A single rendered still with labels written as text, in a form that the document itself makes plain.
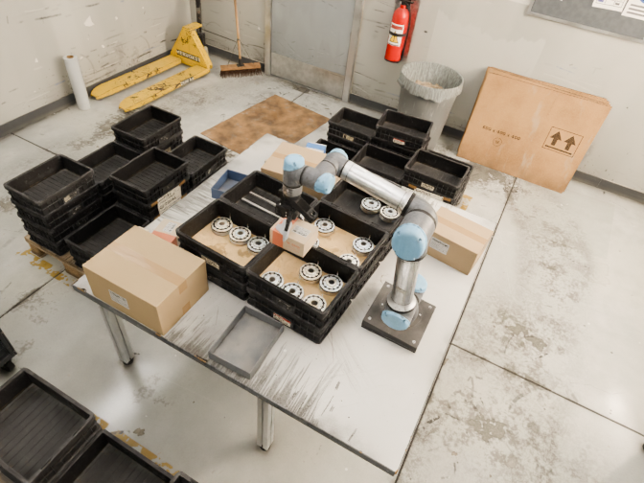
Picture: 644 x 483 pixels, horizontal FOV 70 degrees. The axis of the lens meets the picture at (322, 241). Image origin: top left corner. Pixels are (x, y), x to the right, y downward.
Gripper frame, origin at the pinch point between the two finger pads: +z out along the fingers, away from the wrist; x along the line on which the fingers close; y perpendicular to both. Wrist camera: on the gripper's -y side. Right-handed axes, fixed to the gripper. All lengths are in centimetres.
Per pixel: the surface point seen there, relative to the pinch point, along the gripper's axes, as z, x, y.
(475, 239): 24, -70, -67
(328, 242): 26.9, -27.8, -4.1
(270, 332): 39.4, 23.1, -4.1
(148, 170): 60, -53, 142
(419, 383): 40, 12, -69
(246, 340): 39, 32, 2
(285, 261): 26.8, -5.9, 7.0
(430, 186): 58, -146, -26
